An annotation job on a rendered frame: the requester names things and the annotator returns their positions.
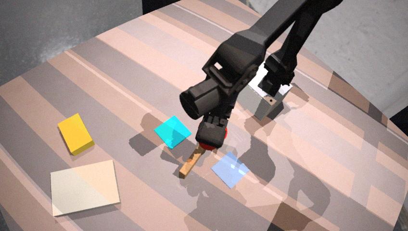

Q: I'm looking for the yellow rectangular block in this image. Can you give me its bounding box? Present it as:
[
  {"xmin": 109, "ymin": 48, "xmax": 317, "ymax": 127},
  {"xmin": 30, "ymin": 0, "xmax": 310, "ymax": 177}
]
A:
[{"xmin": 58, "ymin": 113, "xmax": 95, "ymax": 156}]

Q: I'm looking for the brown wooden bar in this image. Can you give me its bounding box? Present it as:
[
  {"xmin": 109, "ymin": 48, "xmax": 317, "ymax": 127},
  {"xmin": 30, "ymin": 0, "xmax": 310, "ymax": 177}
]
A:
[{"xmin": 179, "ymin": 145, "xmax": 205, "ymax": 179}]

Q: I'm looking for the red cup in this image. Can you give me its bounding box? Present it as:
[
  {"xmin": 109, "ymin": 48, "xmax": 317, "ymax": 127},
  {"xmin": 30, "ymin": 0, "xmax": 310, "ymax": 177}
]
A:
[{"xmin": 199, "ymin": 142, "xmax": 216, "ymax": 151}]

